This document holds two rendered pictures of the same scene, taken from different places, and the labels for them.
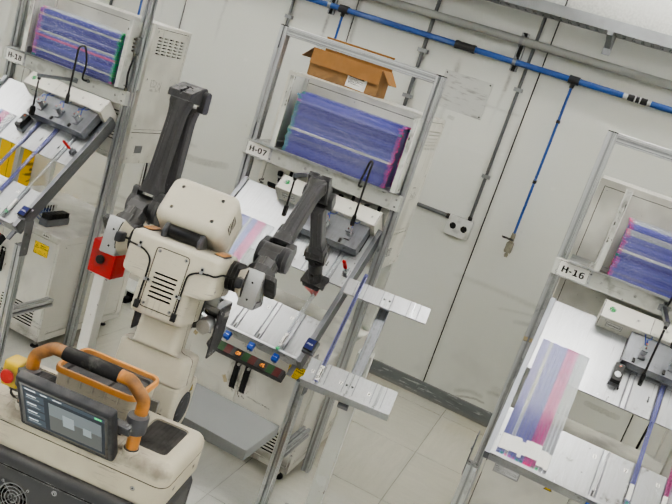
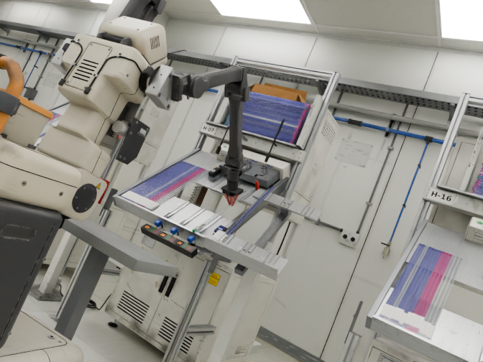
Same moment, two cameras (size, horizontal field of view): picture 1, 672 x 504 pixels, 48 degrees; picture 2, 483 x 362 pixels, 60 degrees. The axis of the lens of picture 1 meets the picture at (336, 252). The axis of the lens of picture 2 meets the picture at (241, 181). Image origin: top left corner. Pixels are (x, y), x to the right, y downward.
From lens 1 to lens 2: 136 cm
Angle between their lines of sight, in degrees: 24
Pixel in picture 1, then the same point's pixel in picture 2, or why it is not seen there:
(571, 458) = (455, 331)
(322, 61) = (259, 90)
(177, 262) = (102, 51)
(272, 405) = not seen: hidden behind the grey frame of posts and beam
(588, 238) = (451, 181)
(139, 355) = (57, 139)
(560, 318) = (433, 233)
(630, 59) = (467, 126)
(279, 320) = (200, 217)
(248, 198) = (197, 158)
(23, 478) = not seen: outside the picture
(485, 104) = (368, 157)
